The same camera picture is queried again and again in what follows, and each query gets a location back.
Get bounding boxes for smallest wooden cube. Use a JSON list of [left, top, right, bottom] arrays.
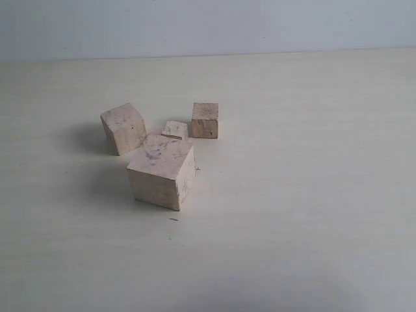
[[161, 121, 189, 140]]

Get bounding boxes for second largest wooden cube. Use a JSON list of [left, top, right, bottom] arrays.
[[100, 103, 148, 156]]

